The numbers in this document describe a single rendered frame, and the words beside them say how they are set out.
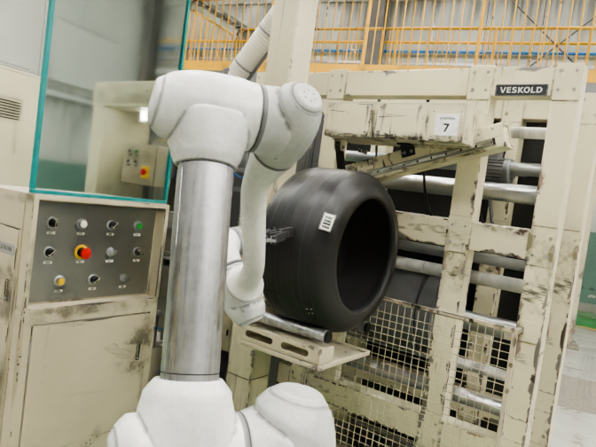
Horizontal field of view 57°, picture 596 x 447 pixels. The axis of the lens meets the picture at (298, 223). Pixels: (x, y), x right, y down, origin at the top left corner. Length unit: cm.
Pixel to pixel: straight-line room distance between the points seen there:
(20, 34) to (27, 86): 743
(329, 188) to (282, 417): 104
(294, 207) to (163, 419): 109
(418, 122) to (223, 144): 129
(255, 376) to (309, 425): 133
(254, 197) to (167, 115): 35
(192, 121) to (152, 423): 50
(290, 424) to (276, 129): 52
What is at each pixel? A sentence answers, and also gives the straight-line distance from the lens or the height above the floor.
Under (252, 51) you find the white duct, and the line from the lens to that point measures 276.
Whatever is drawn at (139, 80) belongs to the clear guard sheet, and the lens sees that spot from 217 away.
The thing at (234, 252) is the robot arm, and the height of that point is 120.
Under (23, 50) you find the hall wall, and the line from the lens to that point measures 1251.
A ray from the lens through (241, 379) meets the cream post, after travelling 232.
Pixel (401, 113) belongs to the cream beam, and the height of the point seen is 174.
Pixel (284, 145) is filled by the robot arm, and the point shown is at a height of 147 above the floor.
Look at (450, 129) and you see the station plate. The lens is 212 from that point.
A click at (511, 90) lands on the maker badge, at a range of 241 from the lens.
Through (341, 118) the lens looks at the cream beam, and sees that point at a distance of 234.
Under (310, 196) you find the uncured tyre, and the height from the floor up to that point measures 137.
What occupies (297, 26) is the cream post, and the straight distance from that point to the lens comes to 226.
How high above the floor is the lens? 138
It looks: 3 degrees down
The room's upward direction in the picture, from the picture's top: 8 degrees clockwise
